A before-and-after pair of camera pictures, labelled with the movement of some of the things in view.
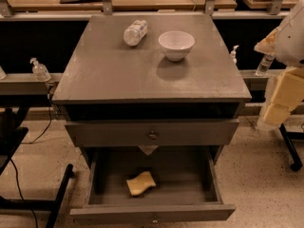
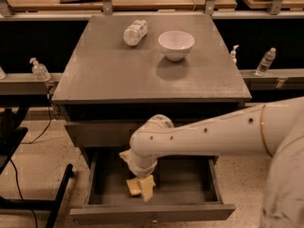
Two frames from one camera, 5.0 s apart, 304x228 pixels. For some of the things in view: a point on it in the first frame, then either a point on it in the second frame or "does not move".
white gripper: (292, 43) -> (142, 169)
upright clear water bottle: (264, 65) does not move
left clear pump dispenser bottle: (40, 70) does not move
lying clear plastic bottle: (134, 33) does not move
